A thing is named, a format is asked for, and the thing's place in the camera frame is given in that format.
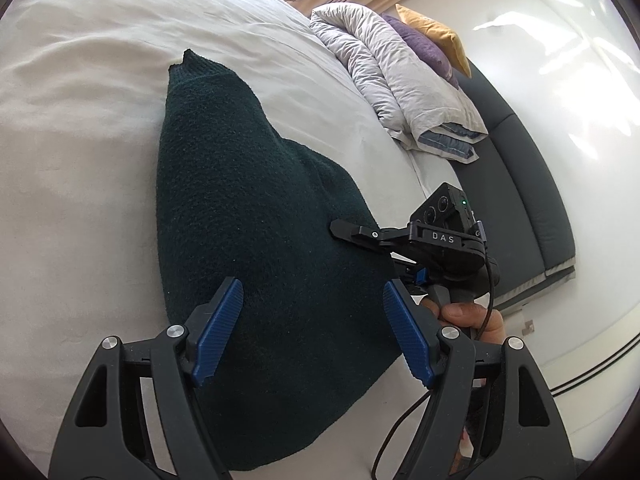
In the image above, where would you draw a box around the folded white grey duvet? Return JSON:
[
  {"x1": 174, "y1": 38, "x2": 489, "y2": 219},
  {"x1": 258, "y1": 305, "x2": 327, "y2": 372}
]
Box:
[{"x1": 309, "y1": 2, "x2": 490, "y2": 166}]

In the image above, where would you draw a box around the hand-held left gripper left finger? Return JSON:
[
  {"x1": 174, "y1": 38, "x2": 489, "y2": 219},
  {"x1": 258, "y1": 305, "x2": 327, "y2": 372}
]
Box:
[{"x1": 47, "y1": 276, "x2": 245, "y2": 480}]

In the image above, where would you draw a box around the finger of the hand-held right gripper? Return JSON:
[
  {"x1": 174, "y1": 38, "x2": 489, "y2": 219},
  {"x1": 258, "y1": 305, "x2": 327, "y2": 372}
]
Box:
[
  {"x1": 392, "y1": 256, "x2": 430, "y2": 292},
  {"x1": 329, "y1": 218, "x2": 413, "y2": 252}
]

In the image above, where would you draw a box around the black cable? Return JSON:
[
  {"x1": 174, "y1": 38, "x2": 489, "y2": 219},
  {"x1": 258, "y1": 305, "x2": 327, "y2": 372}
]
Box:
[{"x1": 371, "y1": 255, "x2": 498, "y2": 480}]

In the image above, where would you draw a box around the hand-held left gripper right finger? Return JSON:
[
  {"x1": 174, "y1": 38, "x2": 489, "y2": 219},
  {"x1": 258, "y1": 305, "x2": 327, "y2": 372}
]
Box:
[{"x1": 382, "y1": 279, "x2": 598, "y2": 480}]

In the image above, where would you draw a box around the dark grey headboard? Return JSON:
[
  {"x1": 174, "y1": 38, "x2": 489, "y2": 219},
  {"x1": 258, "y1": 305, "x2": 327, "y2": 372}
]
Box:
[{"x1": 452, "y1": 57, "x2": 576, "y2": 316}]

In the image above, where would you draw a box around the dark green sweater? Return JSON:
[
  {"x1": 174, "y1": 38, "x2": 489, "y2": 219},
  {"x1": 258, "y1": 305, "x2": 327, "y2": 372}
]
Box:
[{"x1": 156, "y1": 49, "x2": 416, "y2": 458}]

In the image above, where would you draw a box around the person's right hand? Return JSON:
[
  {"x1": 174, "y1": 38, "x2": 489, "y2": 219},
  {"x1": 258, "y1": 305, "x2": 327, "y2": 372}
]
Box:
[{"x1": 421, "y1": 301, "x2": 507, "y2": 346}]

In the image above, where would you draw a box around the yellow pillow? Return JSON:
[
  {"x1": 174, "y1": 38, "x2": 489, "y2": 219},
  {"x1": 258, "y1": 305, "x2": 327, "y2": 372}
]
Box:
[{"x1": 395, "y1": 3, "x2": 473, "y2": 78}]

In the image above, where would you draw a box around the bed with white sheet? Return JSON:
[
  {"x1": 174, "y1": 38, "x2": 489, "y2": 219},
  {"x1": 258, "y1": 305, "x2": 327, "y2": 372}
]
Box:
[{"x1": 0, "y1": 0, "x2": 451, "y2": 480}]

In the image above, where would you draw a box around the purple pillow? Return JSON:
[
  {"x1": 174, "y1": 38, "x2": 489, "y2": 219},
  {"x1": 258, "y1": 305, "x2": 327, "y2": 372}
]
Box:
[{"x1": 382, "y1": 14, "x2": 461, "y2": 88}]

